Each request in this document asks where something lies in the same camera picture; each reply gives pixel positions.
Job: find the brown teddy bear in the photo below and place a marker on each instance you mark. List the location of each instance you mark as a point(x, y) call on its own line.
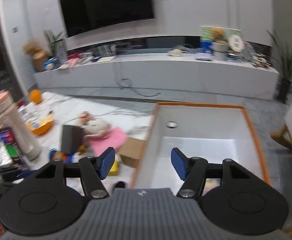
point(218, 35)

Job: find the potted plant with long leaves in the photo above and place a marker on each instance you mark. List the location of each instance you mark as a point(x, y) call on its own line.
point(285, 85)

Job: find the dark grey box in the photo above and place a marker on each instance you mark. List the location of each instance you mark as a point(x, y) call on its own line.
point(72, 138)

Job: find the round white hand fan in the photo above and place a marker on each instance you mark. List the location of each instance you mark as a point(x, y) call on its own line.
point(235, 43)

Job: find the white woven basket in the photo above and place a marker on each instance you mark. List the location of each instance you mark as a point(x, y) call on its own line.
point(219, 51)

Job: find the crochet bunny doll with flowers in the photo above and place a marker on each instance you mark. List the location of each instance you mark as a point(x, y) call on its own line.
point(96, 126)

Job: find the blue and orange toy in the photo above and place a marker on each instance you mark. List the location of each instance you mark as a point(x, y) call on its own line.
point(61, 155)

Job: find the green plant in glass vase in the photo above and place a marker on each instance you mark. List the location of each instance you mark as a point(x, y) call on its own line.
point(54, 42)

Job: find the large black television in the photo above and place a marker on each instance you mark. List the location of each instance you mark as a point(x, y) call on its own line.
point(106, 5)

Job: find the small orange round object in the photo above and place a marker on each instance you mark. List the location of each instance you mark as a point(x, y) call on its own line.
point(35, 97)

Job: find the orange peel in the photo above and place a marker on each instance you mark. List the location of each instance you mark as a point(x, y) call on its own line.
point(42, 127)

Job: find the decorative plate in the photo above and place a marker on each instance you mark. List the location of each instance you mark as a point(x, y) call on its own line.
point(248, 50)

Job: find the white ribbed bottle pink cap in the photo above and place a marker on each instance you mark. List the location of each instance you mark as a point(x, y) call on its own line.
point(20, 130)

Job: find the green box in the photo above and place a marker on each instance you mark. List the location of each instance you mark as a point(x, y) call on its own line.
point(12, 150)

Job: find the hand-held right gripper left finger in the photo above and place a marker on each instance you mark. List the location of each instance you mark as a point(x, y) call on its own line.
point(107, 162)

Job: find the black and white toy cars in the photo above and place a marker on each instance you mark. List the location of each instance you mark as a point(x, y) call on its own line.
point(261, 60)

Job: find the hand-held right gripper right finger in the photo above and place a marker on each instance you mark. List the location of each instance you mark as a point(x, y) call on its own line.
point(179, 162)

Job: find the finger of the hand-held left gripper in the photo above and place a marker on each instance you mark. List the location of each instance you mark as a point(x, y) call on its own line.
point(10, 173)

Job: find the brown cardboard box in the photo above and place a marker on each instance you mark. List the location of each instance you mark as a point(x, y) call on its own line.
point(133, 152)

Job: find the white router with antennas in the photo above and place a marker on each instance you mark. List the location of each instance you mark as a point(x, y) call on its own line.
point(106, 58)

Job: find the flat white device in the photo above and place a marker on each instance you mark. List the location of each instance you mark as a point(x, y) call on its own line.
point(204, 57)

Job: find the yellow toy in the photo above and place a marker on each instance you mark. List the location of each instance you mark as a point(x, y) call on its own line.
point(114, 168)

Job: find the dried flowers in vase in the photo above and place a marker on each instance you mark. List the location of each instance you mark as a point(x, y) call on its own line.
point(37, 57)

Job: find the long white TV console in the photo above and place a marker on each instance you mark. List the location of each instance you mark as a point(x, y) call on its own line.
point(161, 75)

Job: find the orange storage box white inside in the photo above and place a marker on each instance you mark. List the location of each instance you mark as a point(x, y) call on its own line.
point(201, 120)

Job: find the blue packet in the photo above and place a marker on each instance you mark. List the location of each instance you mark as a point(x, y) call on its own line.
point(51, 63)

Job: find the pink packet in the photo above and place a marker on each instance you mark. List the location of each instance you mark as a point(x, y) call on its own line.
point(73, 62)

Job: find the pink wallet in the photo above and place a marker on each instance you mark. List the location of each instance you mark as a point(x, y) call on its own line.
point(108, 141)

